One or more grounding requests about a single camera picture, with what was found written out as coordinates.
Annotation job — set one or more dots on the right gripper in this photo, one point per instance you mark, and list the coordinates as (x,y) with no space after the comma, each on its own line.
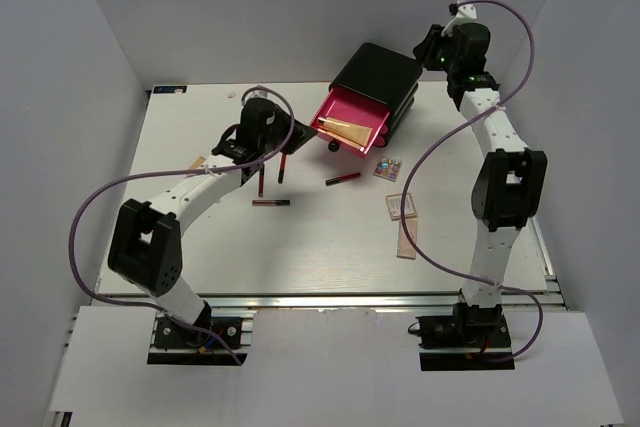
(433,40)

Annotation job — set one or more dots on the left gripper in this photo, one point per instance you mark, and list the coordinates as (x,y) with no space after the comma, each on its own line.
(300,136)

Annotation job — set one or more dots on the gold foundation tube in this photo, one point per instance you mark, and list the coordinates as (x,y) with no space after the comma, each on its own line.
(355,133)

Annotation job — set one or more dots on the black pink drawer organizer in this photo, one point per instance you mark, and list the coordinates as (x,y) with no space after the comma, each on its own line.
(375,89)

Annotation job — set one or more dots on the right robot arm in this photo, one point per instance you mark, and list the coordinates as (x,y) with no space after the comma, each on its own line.
(507,191)

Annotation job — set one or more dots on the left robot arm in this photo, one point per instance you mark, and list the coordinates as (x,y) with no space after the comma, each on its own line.
(146,248)

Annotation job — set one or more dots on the red lip gloss upright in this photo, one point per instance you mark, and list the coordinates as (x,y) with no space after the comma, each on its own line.
(281,170)

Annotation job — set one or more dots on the dark lip gloss vertical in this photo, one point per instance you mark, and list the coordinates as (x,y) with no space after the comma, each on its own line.
(261,182)

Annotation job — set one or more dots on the horizontal lip gloss tube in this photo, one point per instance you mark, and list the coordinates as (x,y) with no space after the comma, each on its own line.
(271,202)

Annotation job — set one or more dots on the red lip gloss tube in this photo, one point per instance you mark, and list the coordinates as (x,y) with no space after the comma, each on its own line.
(342,179)

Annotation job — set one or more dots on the square peach compact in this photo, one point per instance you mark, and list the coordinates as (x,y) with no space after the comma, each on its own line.
(198,163)

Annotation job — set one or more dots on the left blue corner label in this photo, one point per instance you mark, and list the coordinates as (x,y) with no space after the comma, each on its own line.
(158,90)

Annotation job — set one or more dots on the clear eyeshadow palette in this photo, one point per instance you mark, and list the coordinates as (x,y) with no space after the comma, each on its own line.
(388,168)

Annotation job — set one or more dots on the peach compact with label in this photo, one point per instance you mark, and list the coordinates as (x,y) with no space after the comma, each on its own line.
(398,205)

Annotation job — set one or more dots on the peach rectangular palette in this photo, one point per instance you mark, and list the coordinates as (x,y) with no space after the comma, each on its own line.
(407,235)

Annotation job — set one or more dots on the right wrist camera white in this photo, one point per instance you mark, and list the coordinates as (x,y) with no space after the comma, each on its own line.
(462,13)

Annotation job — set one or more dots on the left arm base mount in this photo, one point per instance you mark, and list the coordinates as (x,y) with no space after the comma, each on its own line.
(174,345)

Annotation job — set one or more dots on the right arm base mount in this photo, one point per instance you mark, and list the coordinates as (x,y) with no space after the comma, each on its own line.
(463,341)

